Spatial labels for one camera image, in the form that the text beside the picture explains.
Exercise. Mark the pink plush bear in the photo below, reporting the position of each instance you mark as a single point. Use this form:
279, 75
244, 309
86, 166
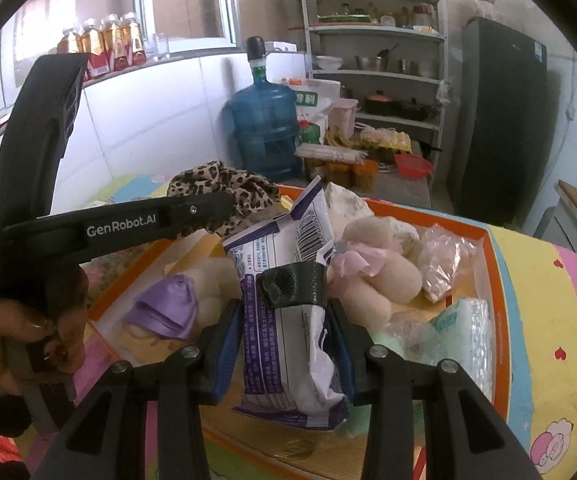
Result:
393, 280

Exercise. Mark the red plastic basket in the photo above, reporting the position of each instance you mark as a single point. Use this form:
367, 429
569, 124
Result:
412, 165

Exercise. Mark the plush toy with purple dress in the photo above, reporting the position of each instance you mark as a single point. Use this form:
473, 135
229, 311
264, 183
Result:
168, 305

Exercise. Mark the blue water jug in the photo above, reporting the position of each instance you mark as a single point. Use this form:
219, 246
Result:
263, 125

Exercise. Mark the clear plastic bag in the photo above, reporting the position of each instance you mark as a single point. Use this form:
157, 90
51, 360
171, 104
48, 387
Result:
443, 260

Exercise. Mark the drinking glass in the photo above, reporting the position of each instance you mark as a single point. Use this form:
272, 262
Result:
162, 46

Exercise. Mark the egg tray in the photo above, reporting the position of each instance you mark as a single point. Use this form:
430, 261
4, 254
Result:
386, 139

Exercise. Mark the black water pump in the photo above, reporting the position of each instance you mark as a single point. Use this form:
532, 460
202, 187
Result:
256, 55

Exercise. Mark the dark fridge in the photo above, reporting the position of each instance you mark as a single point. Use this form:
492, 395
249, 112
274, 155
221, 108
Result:
498, 120

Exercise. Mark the white green bag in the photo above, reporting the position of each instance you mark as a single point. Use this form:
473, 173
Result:
311, 120

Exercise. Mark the clear food box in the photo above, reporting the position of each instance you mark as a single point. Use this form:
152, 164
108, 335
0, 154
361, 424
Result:
328, 152

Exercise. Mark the metal shelf rack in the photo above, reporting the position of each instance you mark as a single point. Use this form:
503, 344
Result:
373, 30

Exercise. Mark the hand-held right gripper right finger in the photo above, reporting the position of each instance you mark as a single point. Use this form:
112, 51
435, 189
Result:
341, 355

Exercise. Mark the black pot with red lid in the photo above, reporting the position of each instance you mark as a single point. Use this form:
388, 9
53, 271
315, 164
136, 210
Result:
381, 104

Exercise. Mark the purple wet wipes packet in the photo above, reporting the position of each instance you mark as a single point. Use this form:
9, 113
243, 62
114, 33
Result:
288, 355

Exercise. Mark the sliding window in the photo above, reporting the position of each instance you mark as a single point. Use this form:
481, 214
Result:
183, 0

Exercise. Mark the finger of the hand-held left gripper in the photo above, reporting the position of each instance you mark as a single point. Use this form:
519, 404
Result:
203, 212

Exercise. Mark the glass jar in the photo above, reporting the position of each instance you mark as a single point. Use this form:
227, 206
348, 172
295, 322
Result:
484, 7

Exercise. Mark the bunch of bananas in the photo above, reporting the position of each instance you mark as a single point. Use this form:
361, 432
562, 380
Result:
343, 138

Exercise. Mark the white bowl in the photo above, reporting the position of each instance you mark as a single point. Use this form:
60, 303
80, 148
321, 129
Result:
328, 62

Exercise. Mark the white tissue pack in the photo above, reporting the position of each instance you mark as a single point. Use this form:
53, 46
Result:
463, 340

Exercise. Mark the orange cardboard box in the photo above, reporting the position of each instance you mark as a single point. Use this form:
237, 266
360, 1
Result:
188, 255

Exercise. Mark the black wok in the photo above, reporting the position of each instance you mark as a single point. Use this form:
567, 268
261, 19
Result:
416, 110

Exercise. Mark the printed blanket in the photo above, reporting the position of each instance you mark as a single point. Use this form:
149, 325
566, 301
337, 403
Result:
543, 310

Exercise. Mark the white fluffy plush toy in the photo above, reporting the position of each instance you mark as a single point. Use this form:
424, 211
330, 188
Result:
348, 205

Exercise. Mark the pink plastic container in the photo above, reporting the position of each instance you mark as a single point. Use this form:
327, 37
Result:
344, 117

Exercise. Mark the leopard print cloth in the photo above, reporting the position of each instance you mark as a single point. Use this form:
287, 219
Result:
238, 185

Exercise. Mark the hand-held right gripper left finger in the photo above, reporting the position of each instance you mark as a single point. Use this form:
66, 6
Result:
228, 355

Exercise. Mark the metal kitchen counter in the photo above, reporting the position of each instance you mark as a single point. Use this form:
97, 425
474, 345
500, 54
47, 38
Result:
548, 225

